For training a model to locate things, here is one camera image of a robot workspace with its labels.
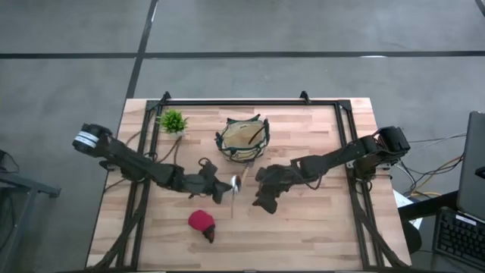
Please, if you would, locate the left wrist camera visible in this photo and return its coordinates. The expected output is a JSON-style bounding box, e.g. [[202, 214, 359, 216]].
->
[[197, 156, 220, 178]]

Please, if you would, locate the red and black fabric bundle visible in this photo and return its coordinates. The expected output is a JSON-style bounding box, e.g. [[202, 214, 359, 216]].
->
[[187, 209, 217, 245]]

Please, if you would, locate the black aluminium table frame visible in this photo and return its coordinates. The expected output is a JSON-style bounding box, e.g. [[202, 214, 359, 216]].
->
[[86, 90, 412, 271]]

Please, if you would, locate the black desk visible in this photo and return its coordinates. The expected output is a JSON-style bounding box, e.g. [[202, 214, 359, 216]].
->
[[396, 190, 460, 221]]

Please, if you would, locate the black keyboard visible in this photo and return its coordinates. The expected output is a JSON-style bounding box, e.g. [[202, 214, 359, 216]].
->
[[431, 206, 485, 271]]

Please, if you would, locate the beige green gardening tool bag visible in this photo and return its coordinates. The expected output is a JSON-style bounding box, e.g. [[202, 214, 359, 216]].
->
[[214, 114, 271, 165]]

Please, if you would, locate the green plant in white pot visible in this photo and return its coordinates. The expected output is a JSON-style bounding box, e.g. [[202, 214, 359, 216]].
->
[[156, 108, 189, 138]]

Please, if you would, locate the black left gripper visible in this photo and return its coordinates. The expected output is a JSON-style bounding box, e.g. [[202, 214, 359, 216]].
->
[[172, 166, 234, 206]]

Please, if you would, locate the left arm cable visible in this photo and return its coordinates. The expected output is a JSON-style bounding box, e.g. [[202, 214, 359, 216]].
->
[[124, 130, 184, 165]]

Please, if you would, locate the grey laptop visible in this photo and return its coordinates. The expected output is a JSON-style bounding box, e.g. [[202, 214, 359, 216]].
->
[[455, 110, 485, 223]]

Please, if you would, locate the white paper sheet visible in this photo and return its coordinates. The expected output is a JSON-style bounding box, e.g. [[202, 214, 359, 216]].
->
[[391, 188, 424, 231]]

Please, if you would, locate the black round stool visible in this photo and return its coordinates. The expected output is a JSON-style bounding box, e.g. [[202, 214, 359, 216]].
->
[[400, 218, 423, 256]]

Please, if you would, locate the bundle of floor cables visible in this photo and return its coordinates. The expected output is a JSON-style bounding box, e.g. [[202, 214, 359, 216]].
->
[[393, 132, 468, 199]]

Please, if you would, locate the black side table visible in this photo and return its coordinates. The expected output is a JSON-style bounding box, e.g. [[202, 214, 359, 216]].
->
[[0, 149, 62, 273]]

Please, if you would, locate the wooden handled garden tool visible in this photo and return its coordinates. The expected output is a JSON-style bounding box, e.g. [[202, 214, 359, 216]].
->
[[230, 165, 251, 196]]

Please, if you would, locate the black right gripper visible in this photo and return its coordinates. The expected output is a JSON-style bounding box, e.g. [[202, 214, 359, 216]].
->
[[251, 163, 304, 215]]

